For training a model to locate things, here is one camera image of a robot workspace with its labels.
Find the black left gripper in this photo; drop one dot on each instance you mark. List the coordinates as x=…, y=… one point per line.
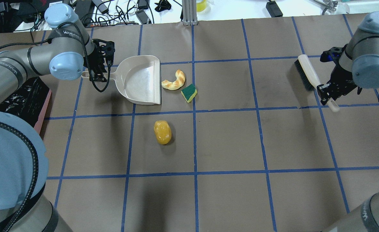
x=95, y=66

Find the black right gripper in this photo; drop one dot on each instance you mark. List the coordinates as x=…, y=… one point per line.
x=343, y=81

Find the white hand brush black bristles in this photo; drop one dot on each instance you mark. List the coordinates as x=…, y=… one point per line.
x=311, y=82

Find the beige plastic dustpan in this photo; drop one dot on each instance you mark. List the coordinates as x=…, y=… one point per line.
x=137, y=78

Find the braided bread roll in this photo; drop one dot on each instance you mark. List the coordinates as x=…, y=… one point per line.
x=175, y=85

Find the green yellow sponge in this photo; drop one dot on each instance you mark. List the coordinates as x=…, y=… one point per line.
x=189, y=93

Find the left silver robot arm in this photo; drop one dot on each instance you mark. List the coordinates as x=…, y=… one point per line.
x=23, y=164

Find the pink bin with black bag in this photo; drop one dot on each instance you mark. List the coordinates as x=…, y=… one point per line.
x=29, y=102

